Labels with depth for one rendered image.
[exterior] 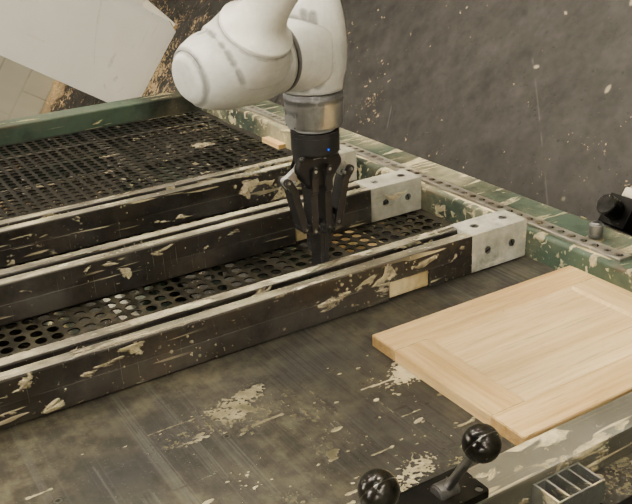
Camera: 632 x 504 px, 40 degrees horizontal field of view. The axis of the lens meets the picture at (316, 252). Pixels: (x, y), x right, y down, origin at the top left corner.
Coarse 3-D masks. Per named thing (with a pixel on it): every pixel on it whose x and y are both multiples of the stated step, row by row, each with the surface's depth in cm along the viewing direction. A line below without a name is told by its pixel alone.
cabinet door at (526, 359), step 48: (528, 288) 140; (576, 288) 139; (384, 336) 127; (432, 336) 127; (480, 336) 127; (528, 336) 126; (576, 336) 126; (624, 336) 125; (432, 384) 117; (480, 384) 115; (528, 384) 115; (576, 384) 114; (624, 384) 113; (528, 432) 104
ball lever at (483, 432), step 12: (468, 432) 82; (480, 432) 82; (492, 432) 82; (468, 444) 82; (480, 444) 81; (492, 444) 81; (468, 456) 82; (480, 456) 81; (492, 456) 81; (456, 468) 87; (468, 468) 86; (444, 480) 91; (456, 480) 88; (432, 492) 90; (444, 492) 89; (456, 492) 90
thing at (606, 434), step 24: (600, 408) 105; (624, 408) 105; (552, 432) 101; (576, 432) 101; (600, 432) 100; (624, 432) 101; (504, 456) 97; (528, 456) 97; (552, 456) 97; (576, 456) 97; (600, 456) 100; (624, 456) 102; (480, 480) 93; (504, 480) 93; (528, 480) 94
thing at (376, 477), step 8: (368, 472) 77; (376, 472) 77; (384, 472) 77; (360, 480) 77; (368, 480) 76; (376, 480) 76; (384, 480) 76; (392, 480) 76; (360, 488) 76; (368, 488) 76; (376, 488) 76; (384, 488) 76; (392, 488) 76; (360, 496) 76; (368, 496) 76; (376, 496) 75; (384, 496) 75; (392, 496) 76
